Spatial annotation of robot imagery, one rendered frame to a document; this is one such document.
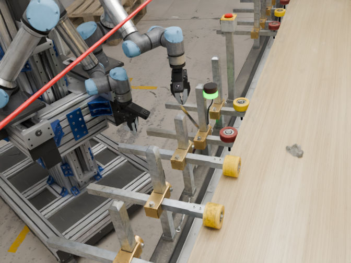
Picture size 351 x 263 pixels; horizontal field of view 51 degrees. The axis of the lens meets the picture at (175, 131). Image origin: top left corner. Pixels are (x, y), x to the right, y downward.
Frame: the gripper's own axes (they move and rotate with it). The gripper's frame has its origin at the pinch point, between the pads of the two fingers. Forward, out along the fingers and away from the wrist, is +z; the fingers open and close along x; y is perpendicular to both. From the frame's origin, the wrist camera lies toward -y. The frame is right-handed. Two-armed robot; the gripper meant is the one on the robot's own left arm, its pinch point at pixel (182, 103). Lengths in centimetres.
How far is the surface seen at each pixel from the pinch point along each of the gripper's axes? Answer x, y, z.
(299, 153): -46, -32, 9
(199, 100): -8.3, -7.3, -5.2
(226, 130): -19.2, -12.6, 8.8
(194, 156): -4.4, -34.9, 3.1
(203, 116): -9.5, -7.7, 3.3
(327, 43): -87, 65, 9
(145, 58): 56, 262, 99
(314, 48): -78, 61, 9
